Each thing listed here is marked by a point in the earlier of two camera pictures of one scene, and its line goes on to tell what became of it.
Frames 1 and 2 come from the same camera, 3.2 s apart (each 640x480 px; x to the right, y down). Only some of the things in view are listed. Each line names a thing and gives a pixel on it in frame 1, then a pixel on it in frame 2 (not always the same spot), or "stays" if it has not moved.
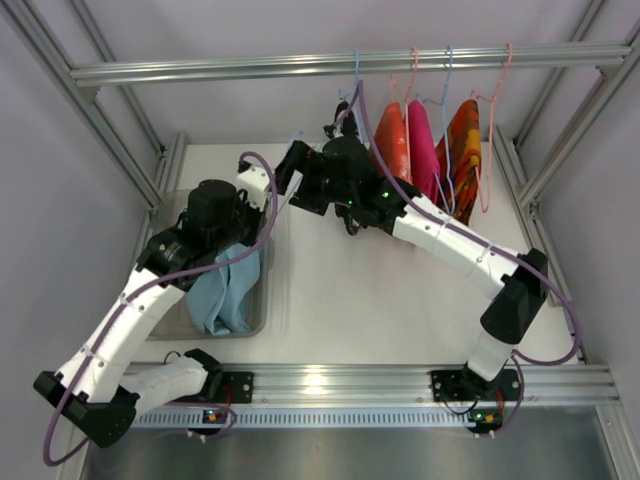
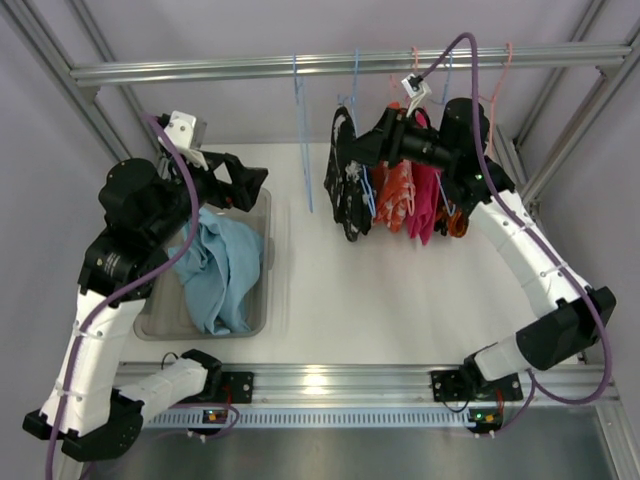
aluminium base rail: (395, 385) stays
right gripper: (304, 178) -> (386, 131)
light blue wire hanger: (294, 137) -> (304, 145)
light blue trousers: (216, 301) stays
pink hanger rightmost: (490, 102) stays
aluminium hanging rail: (181, 72) stays
